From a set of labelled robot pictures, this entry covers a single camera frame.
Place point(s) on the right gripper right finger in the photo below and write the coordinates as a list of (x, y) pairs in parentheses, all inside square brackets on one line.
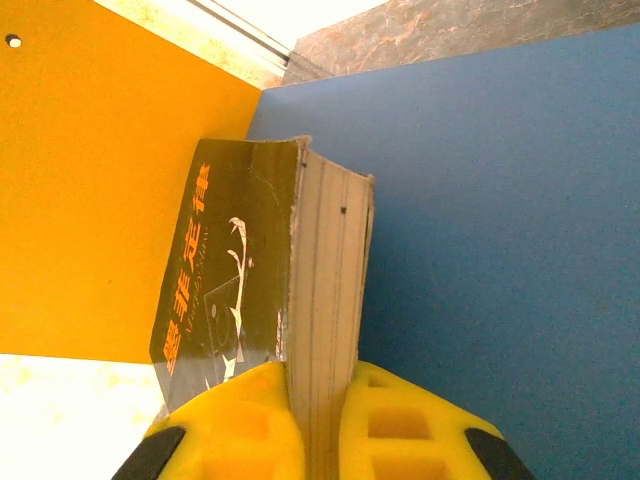
[(352, 430)]

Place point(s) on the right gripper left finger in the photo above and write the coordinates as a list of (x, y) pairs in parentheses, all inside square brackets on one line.
[(225, 430)]

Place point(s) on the black book orange title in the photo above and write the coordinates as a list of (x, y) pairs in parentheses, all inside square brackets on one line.
[(230, 250)]

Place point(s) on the blue shelf board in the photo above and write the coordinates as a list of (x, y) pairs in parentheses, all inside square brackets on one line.
[(500, 250)]

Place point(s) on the yellow wooden bookshelf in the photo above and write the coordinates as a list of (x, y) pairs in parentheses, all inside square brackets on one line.
[(100, 200)]

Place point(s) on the aluminium frame post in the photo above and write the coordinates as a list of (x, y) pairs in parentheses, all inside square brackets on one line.
[(250, 30)]

